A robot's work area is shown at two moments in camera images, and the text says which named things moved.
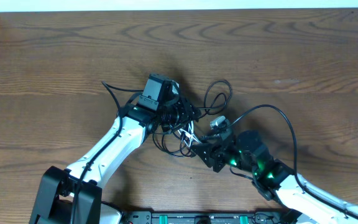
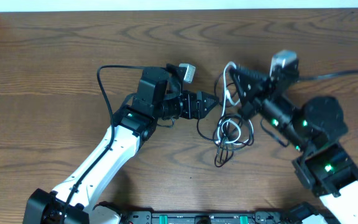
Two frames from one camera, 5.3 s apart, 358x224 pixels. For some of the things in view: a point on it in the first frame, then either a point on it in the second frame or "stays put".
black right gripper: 213,157 → 262,89
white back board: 75,5 stays put
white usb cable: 191,128 → 232,131
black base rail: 258,218 stays put
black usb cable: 179,152 → 230,129
